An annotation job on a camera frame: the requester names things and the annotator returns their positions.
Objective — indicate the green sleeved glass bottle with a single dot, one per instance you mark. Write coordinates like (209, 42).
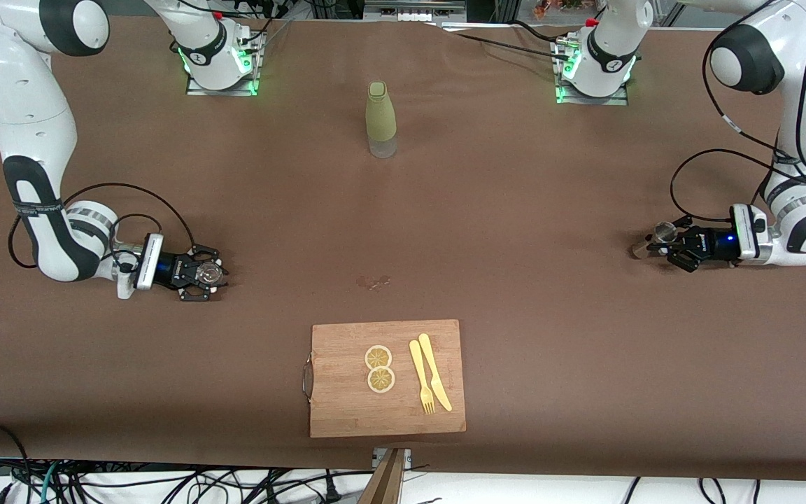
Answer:
(381, 119)

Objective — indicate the orange patterned package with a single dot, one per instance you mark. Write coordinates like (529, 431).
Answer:
(550, 7)

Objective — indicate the wooden post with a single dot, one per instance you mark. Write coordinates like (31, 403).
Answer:
(385, 483)

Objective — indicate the clear glass shaker cup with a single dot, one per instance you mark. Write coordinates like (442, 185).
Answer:
(208, 271)

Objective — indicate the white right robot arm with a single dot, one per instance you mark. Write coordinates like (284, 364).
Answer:
(25, 105)

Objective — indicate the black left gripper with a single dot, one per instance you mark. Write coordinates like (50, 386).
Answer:
(709, 246)

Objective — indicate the grey metal box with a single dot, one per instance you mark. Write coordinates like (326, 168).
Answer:
(413, 8)

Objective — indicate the metal post bracket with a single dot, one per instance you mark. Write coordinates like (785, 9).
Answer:
(378, 458)

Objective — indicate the yellow lemon slice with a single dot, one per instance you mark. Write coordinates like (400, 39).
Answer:
(378, 357)
(380, 379)

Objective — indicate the yellow plastic fork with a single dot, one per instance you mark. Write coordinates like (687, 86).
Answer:
(419, 371)

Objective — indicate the yellow plastic knife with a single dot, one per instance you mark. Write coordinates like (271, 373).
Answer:
(431, 364)

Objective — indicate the steel jigger measuring cup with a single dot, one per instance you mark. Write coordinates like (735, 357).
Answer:
(665, 231)

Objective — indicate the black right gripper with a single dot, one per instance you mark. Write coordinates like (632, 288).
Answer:
(171, 269)

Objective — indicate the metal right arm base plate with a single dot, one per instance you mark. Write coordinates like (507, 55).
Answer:
(221, 92)

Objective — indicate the wooden cutting board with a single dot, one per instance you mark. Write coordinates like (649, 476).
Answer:
(389, 420)

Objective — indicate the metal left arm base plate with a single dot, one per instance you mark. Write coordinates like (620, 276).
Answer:
(592, 101)

